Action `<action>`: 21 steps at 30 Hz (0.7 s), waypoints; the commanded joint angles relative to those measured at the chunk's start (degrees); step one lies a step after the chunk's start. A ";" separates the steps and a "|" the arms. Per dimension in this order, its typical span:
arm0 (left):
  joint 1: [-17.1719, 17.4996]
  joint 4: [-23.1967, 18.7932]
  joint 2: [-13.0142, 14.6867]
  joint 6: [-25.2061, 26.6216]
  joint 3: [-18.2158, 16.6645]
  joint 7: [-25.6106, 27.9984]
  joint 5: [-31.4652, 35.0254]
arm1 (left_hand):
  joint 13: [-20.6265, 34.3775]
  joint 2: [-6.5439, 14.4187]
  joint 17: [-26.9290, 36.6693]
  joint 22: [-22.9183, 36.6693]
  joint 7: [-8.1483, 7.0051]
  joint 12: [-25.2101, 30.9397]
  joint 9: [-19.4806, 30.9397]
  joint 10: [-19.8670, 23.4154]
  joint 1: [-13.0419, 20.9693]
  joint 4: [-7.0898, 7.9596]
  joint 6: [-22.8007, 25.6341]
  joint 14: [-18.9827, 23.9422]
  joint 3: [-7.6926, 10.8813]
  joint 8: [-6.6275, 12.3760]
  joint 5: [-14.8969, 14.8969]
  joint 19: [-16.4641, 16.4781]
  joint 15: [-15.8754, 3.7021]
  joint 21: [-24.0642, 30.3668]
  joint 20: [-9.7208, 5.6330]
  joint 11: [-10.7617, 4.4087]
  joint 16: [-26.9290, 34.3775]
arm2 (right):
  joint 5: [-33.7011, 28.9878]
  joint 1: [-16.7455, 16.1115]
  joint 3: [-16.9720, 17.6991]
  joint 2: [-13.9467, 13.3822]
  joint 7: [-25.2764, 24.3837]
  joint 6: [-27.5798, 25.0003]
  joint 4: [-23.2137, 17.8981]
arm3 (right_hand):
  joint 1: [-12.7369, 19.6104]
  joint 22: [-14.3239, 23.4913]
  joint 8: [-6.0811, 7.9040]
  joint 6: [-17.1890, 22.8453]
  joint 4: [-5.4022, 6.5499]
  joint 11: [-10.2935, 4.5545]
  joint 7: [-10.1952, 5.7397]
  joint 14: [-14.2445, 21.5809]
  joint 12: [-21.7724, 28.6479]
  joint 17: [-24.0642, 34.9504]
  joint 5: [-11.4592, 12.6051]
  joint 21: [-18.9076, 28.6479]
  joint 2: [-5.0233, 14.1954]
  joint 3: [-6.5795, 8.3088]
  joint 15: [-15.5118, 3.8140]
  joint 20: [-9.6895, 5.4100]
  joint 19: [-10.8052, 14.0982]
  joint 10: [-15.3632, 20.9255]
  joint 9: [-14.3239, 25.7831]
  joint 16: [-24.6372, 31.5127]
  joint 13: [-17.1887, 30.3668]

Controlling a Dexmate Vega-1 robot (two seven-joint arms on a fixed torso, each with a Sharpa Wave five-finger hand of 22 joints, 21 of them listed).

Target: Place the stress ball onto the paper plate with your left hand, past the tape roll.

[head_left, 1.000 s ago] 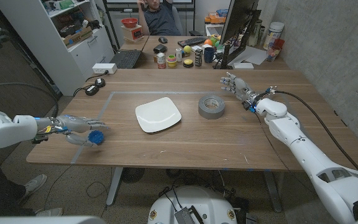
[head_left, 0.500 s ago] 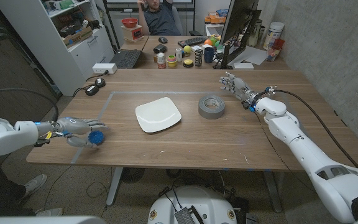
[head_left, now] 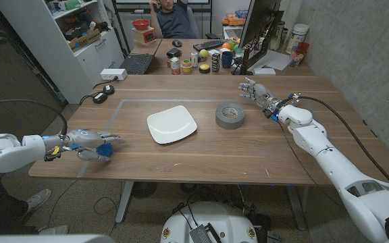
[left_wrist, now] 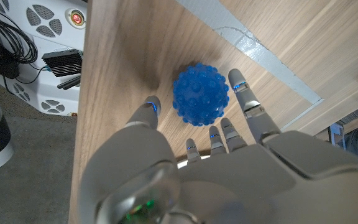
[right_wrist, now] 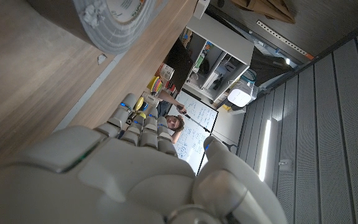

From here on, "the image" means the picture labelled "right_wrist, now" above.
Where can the long ceiling light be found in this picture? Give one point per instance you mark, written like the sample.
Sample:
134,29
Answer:
264,149

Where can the stack of coloured cups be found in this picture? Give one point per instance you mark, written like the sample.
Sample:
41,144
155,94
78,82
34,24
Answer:
155,84

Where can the whiteboard with black frame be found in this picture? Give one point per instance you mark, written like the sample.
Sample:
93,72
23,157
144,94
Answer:
197,118

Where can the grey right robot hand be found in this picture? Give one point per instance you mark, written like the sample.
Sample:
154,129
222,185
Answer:
104,180

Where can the yellow and black disc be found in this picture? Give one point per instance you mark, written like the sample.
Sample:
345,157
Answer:
139,104

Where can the white rounded device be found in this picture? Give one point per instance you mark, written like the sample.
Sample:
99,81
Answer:
239,97

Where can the black computer monitor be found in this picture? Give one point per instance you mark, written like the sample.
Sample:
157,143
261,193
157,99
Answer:
179,62

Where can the brown cardboard sheets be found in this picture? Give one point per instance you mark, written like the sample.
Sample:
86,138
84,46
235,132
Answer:
266,7

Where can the seated person in dark shirt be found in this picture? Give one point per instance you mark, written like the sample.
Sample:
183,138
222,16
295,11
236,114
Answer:
174,123

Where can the white perforated rail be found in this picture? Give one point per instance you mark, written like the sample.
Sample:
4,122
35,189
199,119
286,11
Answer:
283,39

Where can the grey duct tape roll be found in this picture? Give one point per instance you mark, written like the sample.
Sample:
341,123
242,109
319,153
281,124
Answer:
110,34

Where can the small white ceiling sensor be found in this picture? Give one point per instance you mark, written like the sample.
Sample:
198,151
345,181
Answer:
285,165

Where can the white shelving cabinet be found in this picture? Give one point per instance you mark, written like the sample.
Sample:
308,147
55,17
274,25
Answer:
222,37

